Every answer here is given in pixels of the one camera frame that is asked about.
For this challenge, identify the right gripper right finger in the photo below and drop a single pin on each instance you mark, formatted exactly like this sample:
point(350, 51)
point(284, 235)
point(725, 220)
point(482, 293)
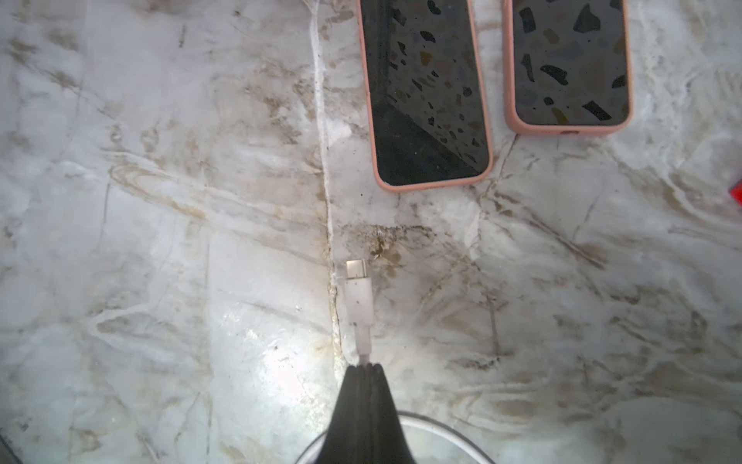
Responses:
point(385, 436)

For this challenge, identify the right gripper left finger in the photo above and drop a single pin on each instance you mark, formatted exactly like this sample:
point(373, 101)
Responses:
point(345, 440)

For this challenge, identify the pink case phone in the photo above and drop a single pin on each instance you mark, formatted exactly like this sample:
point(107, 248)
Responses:
point(567, 67)
point(428, 118)

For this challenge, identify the red calculator toy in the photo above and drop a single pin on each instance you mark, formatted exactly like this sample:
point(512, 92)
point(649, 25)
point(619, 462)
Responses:
point(736, 192)

